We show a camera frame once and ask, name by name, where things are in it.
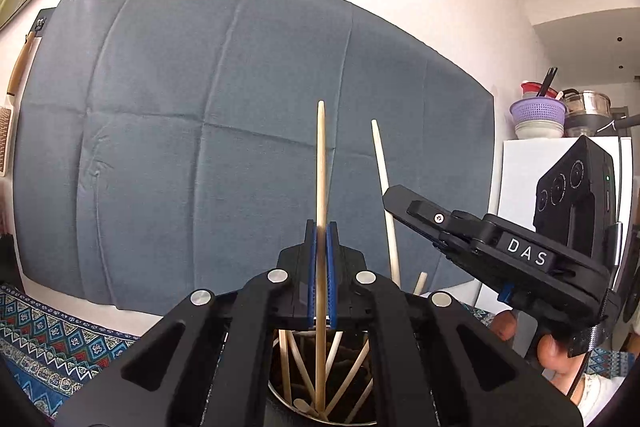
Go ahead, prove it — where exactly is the black cylindrical utensil holder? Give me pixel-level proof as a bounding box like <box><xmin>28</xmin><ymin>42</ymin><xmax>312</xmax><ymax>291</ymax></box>
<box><xmin>264</xmin><ymin>329</ymin><xmax>378</xmax><ymax>426</ymax></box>

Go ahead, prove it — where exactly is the wooden hair brush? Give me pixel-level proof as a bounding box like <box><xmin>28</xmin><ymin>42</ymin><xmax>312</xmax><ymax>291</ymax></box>
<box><xmin>0</xmin><ymin>17</ymin><xmax>44</xmax><ymax>176</ymax></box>

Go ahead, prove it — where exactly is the wooden chopstick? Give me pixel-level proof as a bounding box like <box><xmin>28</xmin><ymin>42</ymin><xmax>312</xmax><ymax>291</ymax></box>
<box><xmin>326</xmin><ymin>331</ymin><xmax>343</xmax><ymax>378</ymax></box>
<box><xmin>345</xmin><ymin>378</ymin><xmax>374</xmax><ymax>425</ymax></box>
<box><xmin>314</xmin><ymin>101</ymin><xmax>328</xmax><ymax>416</ymax></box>
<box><xmin>412</xmin><ymin>271</ymin><xmax>428</xmax><ymax>296</ymax></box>
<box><xmin>369</xmin><ymin>118</ymin><xmax>403</xmax><ymax>287</ymax></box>
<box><xmin>324</xmin><ymin>340</ymin><xmax>370</xmax><ymax>416</ymax></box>
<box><xmin>278</xmin><ymin>329</ymin><xmax>293</xmax><ymax>405</ymax></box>
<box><xmin>285</xmin><ymin>331</ymin><xmax>316</xmax><ymax>404</ymax></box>

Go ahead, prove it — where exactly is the person's right hand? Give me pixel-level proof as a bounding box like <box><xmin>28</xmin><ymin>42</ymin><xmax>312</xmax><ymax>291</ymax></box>
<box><xmin>489</xmin><ymin>310</ymin><xmax>586</xmax><ymax>404</ymax></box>

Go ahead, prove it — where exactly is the steel cooking pot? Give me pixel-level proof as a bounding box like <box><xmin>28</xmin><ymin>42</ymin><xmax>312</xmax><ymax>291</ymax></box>
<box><xmin>562</xmin><ymin>89</ymin><xmax>613</xmax><ymax>136</ymax></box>

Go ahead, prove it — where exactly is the purple colander basket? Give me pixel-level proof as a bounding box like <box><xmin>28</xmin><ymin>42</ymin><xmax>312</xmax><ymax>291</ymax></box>
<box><xmin>510</xmin><ymin>96</ymin><xmax>566</xmax><ymax>126</ymax></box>

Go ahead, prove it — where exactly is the blue patterned tablecloth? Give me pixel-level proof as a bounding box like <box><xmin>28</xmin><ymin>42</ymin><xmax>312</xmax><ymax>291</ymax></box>
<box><xmin>0</xmin><ymin>284</ymin><xmax>138</xmax><ymax>421</ymax></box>

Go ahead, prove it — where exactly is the grey fabric backdrop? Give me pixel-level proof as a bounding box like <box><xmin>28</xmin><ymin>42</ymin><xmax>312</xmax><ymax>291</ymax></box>
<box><xmin>13</xmin><ymin>0</ymin><xmax>495</xmax><ymax>314</ymax></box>

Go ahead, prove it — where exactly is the white refrigerator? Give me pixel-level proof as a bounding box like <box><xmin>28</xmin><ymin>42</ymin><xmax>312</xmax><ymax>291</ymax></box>
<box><xmin>494</xmin><ymin>134</ymin><xmax>637</xmax><ymax>308</ymax></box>

